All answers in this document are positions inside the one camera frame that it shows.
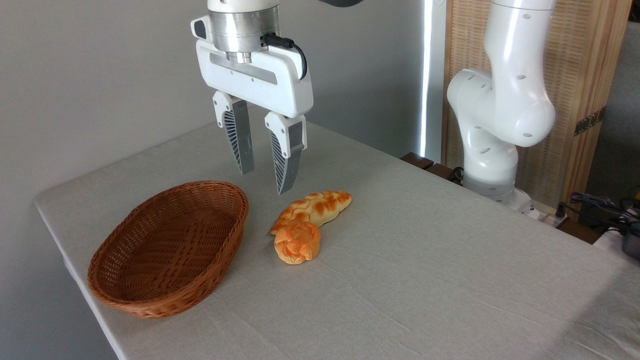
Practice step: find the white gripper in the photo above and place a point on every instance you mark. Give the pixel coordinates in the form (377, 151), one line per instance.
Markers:
(280, 82)

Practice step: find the round braided bread bun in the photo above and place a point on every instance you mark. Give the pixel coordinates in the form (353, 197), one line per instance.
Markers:
(297, 245)

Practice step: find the long braided bread loaf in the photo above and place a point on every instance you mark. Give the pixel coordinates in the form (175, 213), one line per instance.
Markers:
(320, 204)

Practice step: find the brown woven wicker basket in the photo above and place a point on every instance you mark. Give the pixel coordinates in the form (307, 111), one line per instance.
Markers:
(170, 250)

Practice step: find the dark brown wooden bench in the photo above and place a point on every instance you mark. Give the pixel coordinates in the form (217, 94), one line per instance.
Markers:
(425, 164)

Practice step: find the light grey tablecloth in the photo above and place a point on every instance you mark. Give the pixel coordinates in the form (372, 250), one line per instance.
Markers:
(425, 275)

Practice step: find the white power strip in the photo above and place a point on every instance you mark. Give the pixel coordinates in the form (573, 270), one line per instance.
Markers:
(547, 217)

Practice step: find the dark metal screen hinge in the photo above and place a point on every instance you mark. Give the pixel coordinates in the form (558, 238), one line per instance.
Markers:
(590, 121)

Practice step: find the white vertical window frame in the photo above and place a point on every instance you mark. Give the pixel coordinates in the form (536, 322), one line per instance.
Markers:
(434, 75)

